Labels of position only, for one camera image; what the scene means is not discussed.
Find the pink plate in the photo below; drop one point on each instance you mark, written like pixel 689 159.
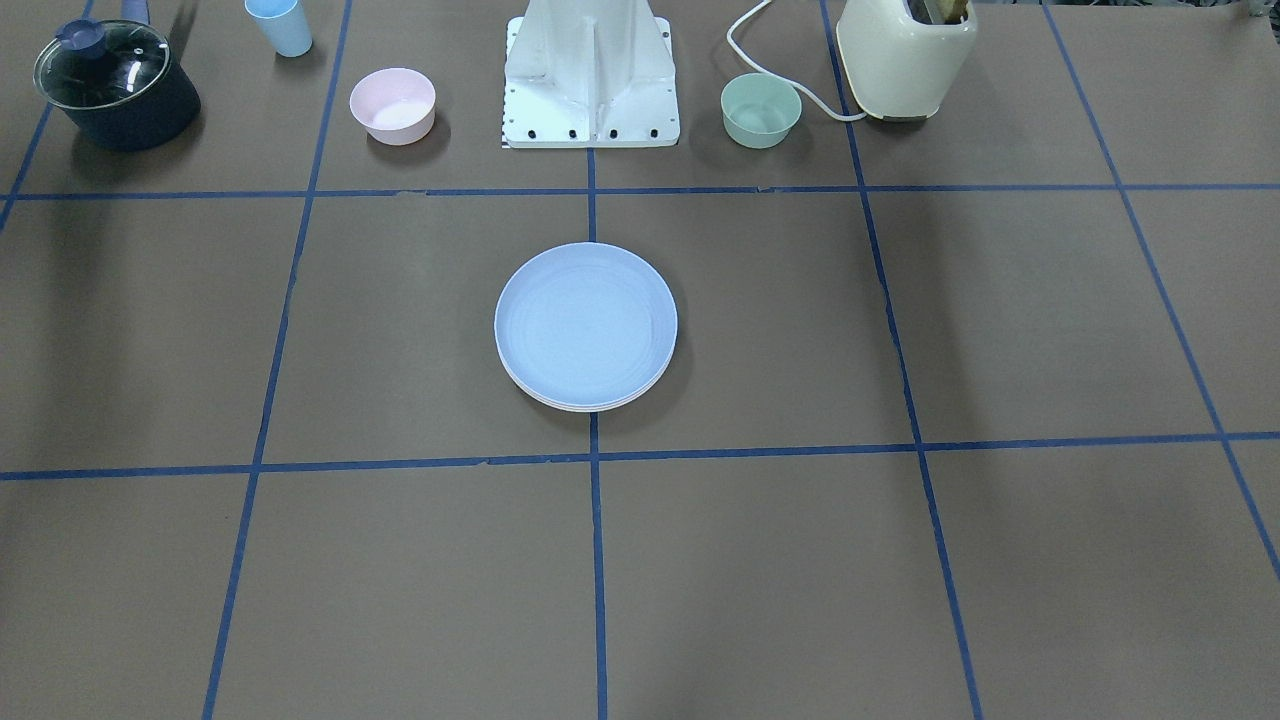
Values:
pixel 624 350

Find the blue plate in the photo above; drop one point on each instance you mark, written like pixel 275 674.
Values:
pixel 587 286

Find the cream plate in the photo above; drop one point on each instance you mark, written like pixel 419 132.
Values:
pixel 584 389

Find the green bowl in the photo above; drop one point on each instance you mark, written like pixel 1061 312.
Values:
pixel 758 111

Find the pink bowl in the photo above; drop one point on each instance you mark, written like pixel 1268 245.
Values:
pixel 396 106

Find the cream toaster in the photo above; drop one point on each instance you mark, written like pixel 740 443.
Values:
pixel 902 57

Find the light blue cup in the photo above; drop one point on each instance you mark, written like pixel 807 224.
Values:
pixel 284 24

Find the dark blue cooking pot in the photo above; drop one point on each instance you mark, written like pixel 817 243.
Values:
pixel 150 119

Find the glass pot lid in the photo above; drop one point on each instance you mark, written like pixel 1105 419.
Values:
pixel 95 64

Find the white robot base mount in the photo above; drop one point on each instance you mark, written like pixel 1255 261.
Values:
pixel 589 75

